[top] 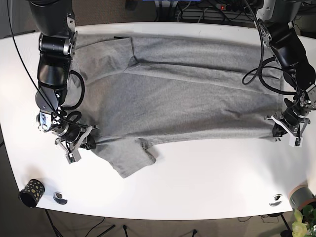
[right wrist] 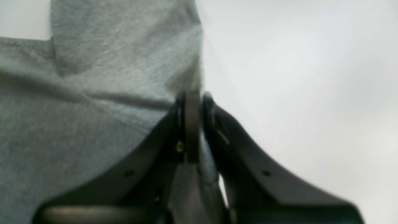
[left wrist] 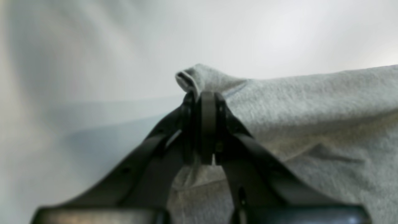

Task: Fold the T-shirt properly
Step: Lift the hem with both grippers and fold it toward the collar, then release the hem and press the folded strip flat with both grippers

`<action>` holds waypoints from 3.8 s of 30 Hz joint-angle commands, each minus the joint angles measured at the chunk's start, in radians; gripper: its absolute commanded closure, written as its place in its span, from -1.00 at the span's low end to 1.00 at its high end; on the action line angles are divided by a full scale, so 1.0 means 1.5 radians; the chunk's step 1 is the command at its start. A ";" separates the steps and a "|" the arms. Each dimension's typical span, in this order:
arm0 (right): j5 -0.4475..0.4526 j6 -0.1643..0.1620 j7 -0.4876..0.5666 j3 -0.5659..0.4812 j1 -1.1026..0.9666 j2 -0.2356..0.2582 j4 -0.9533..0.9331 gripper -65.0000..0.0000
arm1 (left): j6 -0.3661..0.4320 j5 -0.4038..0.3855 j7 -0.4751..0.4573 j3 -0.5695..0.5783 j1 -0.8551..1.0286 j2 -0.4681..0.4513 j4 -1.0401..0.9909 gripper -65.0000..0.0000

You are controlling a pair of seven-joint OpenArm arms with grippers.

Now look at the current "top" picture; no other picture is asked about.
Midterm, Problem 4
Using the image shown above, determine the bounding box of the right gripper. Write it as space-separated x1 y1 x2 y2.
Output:
53 125 98 164

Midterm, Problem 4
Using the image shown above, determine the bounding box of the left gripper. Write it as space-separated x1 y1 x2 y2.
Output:
265 109 311 147

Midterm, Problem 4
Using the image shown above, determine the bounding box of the medium grey T-shirt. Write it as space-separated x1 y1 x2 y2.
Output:
72 35 284 178

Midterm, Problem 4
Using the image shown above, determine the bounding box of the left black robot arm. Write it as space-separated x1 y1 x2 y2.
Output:
244 0 316 147

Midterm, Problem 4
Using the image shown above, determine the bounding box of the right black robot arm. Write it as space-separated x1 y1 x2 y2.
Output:
29 0 95 163

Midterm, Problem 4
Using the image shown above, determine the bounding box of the grey plant pot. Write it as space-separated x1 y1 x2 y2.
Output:
288 185 316 211

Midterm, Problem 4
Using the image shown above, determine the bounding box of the black gold-dotted cup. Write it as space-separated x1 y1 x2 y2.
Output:
18 179 45 208

